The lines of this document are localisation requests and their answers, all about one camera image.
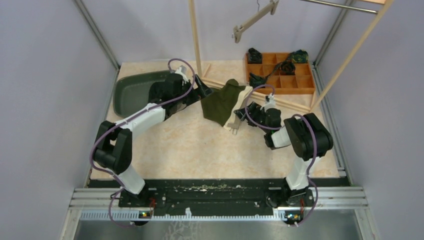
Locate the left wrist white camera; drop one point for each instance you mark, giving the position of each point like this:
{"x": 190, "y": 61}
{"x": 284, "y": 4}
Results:
{"x": 182, "y": 71}

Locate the long dark patterned sock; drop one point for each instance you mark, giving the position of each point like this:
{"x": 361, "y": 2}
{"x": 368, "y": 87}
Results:
{"x": 297, "y": 57}

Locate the beige clip hanger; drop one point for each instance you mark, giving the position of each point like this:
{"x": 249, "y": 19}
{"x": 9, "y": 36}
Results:
{"x": 236, "y": 122}
{"x": 238, "y": 30}

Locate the dark rolled sock front left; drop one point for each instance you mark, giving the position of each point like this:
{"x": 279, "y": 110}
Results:
{"x": 256, "y": 80}

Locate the grey-green plastic tub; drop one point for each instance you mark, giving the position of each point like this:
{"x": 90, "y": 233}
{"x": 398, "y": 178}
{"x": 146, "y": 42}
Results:
{"x": 131, "y": 93}

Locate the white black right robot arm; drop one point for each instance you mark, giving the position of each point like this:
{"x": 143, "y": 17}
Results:
{"x": 308, "y": 137}

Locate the light wooden clothes rack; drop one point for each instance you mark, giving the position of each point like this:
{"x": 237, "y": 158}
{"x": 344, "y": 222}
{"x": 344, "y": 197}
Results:
{"x": 316, "y": 98}

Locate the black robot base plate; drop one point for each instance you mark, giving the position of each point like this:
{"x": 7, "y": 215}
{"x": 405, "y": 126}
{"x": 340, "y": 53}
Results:
{"x": 218, "y": 198}

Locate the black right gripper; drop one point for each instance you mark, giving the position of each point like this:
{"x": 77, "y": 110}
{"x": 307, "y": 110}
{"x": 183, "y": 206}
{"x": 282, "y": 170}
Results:
{"x": 254, "y": 109}

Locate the dark rolled sock centre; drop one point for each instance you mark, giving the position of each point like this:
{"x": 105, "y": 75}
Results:
{"x": 287, "y": 68}

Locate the dark rolled sock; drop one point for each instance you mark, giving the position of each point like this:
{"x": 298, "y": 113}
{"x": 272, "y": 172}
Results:
{"x": 256, "y": 80}
{"x": 254, "y": 56}
{"x": 287, "y": 68}

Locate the aluminium front rail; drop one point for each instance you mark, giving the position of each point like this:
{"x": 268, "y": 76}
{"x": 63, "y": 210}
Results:
{"x": 97, "y": 204}

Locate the orange wooden compartment tray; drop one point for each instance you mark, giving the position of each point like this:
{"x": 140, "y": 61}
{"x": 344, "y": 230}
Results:
{"x": 302, "y": 83}

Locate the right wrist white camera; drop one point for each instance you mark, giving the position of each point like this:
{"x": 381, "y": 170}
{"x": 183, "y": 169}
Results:
{"x": 270, "y": 102}

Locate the wrist white camera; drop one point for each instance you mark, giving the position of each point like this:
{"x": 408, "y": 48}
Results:
{"x": 182, "y": 71}
{"x": 270, "y": 102}

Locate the hanging beige clip hanger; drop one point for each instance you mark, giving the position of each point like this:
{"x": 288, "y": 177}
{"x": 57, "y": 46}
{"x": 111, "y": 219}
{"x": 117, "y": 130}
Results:
{"x": 238, "y": 30}

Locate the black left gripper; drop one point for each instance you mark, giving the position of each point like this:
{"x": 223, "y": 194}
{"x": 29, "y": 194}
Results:
{"x": 199, "y": 93}

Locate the dark rolled sock far left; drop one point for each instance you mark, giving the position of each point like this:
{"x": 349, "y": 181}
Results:
{"x": 254, "y": 56}

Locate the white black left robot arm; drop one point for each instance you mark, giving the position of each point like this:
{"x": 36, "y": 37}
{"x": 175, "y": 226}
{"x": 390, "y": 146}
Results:
{"x": 112, "y": 151}

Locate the green underwear with cream waistband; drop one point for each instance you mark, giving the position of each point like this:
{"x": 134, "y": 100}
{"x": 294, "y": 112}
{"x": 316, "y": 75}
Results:
{"x": 220, "y": 105}

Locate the black striped garment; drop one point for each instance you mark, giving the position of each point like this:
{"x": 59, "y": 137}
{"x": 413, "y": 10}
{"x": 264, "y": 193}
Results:
{"x": 158, "y": 92}

